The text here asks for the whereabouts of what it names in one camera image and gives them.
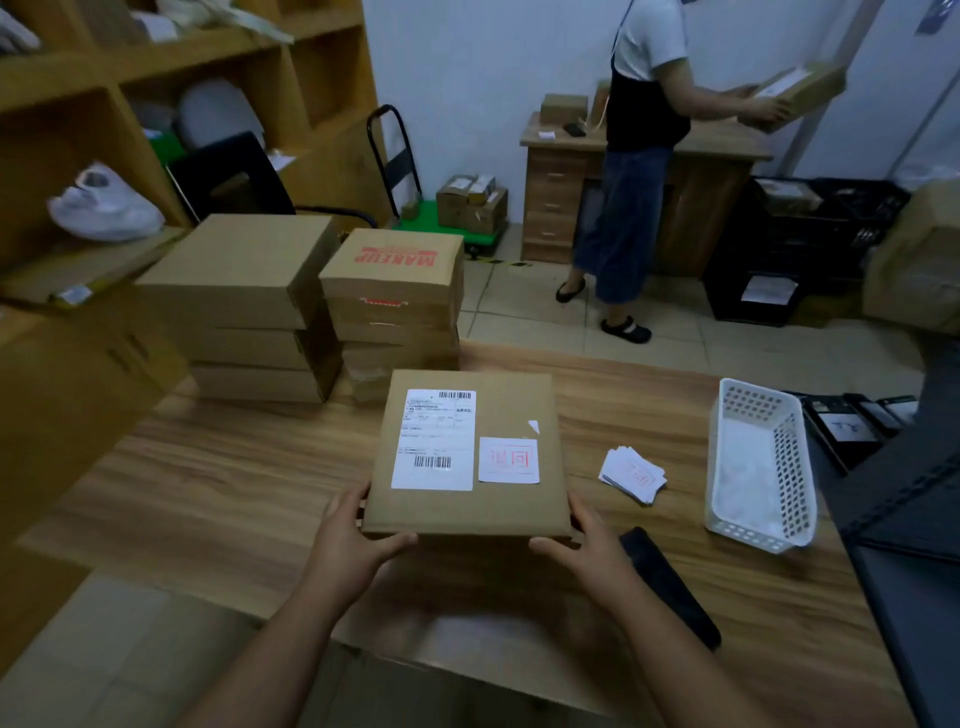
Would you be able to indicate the pile of translucent backing papers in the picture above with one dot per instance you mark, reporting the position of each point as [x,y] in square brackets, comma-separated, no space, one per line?
[742,480]

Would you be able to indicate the person's left forearm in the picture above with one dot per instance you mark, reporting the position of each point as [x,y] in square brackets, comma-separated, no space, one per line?
[262,667]

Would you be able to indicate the medium taped cardboard box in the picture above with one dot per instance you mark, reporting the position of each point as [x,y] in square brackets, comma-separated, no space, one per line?
[476,217]

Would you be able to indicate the stack of white stickers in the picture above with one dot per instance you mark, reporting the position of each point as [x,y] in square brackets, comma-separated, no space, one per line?
[634,474]

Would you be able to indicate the small green packet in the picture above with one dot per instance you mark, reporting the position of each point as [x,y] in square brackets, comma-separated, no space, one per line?
[166,148]

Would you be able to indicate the red printed cardboard box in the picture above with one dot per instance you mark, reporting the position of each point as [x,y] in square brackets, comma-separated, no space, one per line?
[390,262]

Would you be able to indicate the tiny cardboard box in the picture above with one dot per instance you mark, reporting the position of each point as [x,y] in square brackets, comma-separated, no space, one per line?
[410,208]

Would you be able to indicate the grey soft parcel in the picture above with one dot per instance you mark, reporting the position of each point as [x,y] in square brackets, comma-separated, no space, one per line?
[221,112]

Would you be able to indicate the white perforated plastic tray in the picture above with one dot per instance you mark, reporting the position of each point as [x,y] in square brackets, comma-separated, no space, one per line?
[795,465]

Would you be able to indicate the stack of small cardboard boxes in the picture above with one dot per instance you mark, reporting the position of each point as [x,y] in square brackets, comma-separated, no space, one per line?
[562,109]

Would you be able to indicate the labelled flat cardboard box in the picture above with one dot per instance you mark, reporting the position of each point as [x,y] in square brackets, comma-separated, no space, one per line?
[802,90]

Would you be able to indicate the person's right forearm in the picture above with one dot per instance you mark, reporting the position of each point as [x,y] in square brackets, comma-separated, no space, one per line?
[675,667]

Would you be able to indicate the small labelled cardboard box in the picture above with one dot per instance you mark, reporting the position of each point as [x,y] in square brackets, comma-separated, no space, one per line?
[454,186]

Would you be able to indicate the flat brown parcel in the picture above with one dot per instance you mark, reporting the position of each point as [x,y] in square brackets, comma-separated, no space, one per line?
[82,270]

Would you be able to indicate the black office chair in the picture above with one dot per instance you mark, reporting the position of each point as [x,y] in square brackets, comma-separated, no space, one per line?
[225,180]

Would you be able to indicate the stack of large cardboard boxes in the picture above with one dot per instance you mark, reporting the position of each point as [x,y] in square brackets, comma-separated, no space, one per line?
[60,420]

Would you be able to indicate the green platform trolley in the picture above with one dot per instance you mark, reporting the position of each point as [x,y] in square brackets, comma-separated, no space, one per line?
[442,221]

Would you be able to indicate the person's right hand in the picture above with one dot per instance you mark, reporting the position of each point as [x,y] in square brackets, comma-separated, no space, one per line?
[596,566]

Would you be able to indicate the small black phone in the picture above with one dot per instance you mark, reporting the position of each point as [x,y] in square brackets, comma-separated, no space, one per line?
[575,130]

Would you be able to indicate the crumpled white bag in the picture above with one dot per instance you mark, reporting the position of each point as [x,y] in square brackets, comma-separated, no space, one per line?
[225,19]

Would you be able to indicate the large wrapped cardboard box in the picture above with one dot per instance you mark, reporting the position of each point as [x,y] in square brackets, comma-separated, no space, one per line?
[915,262]

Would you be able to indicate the wooden drawer desk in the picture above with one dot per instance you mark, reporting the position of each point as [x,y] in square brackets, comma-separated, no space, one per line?
[705,202]

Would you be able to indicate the black flat device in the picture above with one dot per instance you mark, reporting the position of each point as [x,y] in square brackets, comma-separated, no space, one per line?
[874,414]
[900,411]

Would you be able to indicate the white standing air conditioner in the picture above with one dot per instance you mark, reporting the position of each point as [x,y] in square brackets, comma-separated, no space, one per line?
[870,90]

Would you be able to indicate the knotted white plastic bag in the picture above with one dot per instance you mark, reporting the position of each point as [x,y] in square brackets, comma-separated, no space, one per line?
[105,206]

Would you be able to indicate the black scanners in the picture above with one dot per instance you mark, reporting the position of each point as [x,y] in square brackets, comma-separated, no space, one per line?
[840,435]

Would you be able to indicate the person's left hand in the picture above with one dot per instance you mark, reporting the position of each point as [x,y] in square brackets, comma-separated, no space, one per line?
[345,555]

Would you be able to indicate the dark metal shelf rack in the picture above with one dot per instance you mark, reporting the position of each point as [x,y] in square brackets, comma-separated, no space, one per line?
[907,600]

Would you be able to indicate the black plastic crates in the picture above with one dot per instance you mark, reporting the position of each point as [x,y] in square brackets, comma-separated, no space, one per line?
[724,304]

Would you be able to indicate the small yellowish cardboard box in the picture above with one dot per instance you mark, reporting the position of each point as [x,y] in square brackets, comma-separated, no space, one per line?
[481,187]

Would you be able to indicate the black handheld scanner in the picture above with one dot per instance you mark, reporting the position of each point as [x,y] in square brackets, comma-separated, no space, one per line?
[667,585]

